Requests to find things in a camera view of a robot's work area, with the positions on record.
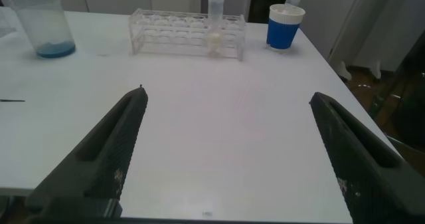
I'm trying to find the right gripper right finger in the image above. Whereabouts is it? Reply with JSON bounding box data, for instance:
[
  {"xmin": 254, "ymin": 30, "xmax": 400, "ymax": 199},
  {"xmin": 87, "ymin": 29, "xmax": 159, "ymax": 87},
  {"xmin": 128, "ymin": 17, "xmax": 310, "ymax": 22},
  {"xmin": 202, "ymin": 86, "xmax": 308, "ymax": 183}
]
[{"xmin": 309, "ymin": 91, "xmax": 425, "ymax": 224}]

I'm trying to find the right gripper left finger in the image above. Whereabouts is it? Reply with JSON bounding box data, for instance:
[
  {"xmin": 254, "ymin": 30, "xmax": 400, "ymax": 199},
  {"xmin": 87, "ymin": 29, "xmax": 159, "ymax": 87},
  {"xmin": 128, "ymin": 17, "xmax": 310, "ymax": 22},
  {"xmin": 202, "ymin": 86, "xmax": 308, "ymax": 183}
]
[{"xmin": 22, "ymin": 85, "xmax": 149, "ymax": 224}]

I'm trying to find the clear glass beaker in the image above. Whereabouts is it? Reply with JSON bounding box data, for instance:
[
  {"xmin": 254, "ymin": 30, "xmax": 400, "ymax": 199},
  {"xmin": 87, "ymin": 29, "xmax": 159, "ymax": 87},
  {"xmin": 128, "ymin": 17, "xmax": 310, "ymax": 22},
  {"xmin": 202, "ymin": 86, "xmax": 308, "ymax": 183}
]
[{"xmin": 9, "ymin": 0, "xmax": 76, "ymax": 59}]

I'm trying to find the clear acrylic tube rack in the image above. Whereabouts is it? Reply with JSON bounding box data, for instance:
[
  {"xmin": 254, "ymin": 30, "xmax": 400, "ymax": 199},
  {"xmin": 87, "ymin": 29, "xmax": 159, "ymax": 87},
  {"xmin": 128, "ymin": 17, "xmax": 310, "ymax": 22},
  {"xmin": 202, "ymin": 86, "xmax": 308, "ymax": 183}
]
[{"xmin": 128, "ymin": 7, "xmax": 247, "ymax": 62}]

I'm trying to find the yellow pigment test tube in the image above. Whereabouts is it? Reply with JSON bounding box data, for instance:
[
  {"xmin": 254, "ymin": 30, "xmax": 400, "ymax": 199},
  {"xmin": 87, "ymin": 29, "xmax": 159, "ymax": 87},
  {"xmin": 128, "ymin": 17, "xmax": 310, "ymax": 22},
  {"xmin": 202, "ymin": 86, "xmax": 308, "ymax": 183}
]
[{"xmin": 206, "ymin": 0, "xmax": 225, "ymax": 57}]

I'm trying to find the blue white paper cup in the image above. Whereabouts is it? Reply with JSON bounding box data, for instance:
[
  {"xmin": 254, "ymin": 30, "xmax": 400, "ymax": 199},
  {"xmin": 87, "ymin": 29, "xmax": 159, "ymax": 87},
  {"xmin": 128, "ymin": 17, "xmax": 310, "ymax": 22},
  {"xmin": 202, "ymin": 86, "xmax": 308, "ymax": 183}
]
[{"xmin": 266, "ymin": 3, "xmax": 306, "ymax": 52}]

